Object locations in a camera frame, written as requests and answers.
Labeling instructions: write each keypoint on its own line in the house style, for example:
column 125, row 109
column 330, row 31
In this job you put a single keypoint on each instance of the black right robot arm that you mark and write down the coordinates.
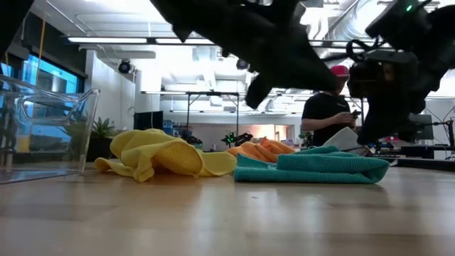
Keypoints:
column 437, row 35

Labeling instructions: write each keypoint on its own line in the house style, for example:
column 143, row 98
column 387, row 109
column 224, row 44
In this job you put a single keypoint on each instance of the long ceiling light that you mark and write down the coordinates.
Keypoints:
column 106, row 40

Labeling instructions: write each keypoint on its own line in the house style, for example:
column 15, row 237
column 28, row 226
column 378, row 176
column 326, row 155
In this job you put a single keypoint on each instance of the yellow microfiber towel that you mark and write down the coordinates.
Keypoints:
column 156, row 153

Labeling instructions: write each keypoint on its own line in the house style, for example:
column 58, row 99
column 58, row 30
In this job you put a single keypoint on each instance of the dark computer monitor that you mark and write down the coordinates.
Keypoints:
column 426, row 128

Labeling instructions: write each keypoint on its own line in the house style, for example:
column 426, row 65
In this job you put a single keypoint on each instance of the black hanging ceiling camera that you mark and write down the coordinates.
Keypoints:
column 242, row 64

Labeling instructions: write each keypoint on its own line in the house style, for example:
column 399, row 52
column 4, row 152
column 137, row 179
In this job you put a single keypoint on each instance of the clear plastic bin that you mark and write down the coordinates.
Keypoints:
column 46, row 142

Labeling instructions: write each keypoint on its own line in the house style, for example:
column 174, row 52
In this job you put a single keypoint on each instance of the teal microfiber towel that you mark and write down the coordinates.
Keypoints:
column 313, row 169

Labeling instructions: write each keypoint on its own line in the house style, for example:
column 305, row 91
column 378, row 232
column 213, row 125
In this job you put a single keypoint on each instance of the succulent in dark pot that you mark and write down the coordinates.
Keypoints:
column 101, row 142

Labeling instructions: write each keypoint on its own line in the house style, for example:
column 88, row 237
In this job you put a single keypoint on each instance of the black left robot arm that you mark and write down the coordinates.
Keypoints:
column 213, row 14

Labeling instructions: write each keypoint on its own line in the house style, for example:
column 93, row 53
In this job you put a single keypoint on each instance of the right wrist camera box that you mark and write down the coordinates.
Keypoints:
column 366, row 80

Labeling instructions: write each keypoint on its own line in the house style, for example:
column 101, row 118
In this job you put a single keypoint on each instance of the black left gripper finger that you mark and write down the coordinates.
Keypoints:
column 316, row 76
column 257, row 92

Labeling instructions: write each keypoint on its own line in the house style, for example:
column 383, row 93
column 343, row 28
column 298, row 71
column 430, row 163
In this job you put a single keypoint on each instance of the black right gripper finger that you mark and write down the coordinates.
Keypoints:
column 410, row 128
column 377, row 122

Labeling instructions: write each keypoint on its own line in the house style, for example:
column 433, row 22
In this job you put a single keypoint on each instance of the grey microfiber towel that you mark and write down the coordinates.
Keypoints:
column 345, row 138

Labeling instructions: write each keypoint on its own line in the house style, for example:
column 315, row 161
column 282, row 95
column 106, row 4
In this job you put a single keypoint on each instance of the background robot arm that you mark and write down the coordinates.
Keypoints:
column 193, row 139
column 238, row 138

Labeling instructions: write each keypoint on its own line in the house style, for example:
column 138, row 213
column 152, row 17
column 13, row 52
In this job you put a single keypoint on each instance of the black wall-mounted camera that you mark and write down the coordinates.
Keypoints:
column 124, row 66

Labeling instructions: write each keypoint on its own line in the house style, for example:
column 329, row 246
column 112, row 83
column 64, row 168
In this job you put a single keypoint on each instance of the orange microfiber towel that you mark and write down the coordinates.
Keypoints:
column 259, row 151

